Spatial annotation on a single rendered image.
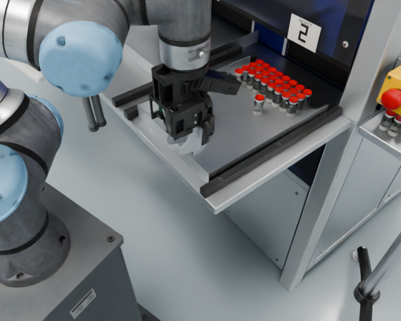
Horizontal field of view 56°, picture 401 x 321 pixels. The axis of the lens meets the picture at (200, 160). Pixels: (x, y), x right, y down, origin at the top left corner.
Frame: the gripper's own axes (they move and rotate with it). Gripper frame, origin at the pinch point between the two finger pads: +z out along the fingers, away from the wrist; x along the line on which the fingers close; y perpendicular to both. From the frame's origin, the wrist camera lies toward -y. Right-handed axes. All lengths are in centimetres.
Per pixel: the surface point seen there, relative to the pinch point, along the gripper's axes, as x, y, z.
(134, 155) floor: -90, -27, 93
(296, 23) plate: -9.3, -35.7, -10.7
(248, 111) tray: -6.0, -19.8, 4.5
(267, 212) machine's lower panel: -6, -36, 59
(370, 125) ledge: 14.2, -38.3, 4.5
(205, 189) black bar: 7.5, 3.5, 2.8
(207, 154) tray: -0.8, -3.4, 4.6
